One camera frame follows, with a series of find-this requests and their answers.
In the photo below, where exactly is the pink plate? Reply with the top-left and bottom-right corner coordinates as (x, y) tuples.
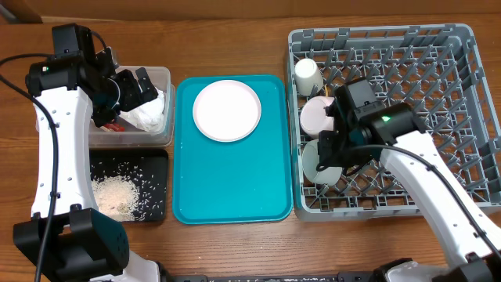
(193, 80), (261, 143)

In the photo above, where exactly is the clear plastic bin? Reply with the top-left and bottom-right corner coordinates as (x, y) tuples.
(35, 65), (176, 149)

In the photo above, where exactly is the white napkin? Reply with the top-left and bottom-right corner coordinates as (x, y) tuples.
(120, 90), (165, 132)

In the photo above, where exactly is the black tray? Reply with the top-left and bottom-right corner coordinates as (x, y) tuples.
(90, 149), (168, 222)

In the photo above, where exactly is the red wrapper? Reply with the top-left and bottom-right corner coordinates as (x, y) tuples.
(100, 123), (125, 132)

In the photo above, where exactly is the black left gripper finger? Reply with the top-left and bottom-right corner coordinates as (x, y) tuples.
(117, 88), (158, 112)
(135, 67), (155, 92)

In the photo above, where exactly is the pile of rice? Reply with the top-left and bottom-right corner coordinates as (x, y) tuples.
(90, 162), (165, 222)

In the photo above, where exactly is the pink small bowl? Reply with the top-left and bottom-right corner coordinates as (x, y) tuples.
(300, 96), (334, 139)

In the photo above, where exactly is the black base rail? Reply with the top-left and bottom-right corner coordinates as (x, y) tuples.
(173, 271), (375, 282)

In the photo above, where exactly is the grey small bowl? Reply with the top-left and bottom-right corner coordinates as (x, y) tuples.
(302, 139), (342, 186)

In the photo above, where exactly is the teal plastic tray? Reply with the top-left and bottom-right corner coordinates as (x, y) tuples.
(172, 74), (293, 225)

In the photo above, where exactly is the white paper cup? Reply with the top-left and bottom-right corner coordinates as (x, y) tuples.
(294, 58), (323, 96)

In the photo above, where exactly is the grey dishwasher rack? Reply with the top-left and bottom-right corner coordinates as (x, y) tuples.
(287, 23), (500, 222)

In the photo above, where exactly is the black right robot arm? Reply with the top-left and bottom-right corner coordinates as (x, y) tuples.
(316, 78), (500, 281)

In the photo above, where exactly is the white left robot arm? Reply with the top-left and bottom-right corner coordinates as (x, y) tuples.
(13, 23), (170, 281)

